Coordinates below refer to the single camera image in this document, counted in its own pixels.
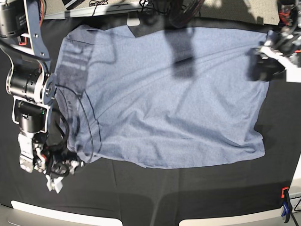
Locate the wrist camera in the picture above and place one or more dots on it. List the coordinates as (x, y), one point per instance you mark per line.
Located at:
(293, 74)
(54, 184)

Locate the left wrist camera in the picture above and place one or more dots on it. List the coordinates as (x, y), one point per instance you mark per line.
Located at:
(293, 74)

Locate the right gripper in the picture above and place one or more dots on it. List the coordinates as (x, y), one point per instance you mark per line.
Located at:
(63, 164)

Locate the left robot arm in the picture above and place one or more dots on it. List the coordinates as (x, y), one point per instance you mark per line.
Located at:
(288, 38)

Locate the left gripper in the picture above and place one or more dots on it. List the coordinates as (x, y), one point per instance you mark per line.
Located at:
(267, 63)

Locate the white camera mount foot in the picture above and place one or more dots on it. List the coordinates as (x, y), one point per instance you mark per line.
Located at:
(133, 19)

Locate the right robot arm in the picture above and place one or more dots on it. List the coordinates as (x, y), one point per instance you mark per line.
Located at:
(30, 83)

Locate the blue-grey t-shirt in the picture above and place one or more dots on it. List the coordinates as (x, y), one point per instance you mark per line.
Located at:
(166, 100)

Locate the red-blue clamp near right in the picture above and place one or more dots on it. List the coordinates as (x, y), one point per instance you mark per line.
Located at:
(286, 205)

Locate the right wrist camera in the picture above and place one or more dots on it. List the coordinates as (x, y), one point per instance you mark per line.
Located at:
(54, 184)

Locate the red-black clamp far left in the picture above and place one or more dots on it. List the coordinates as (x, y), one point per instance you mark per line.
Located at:
(22, 41)

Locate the aluminium frame rail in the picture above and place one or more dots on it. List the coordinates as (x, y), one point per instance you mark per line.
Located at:
(96, 11)

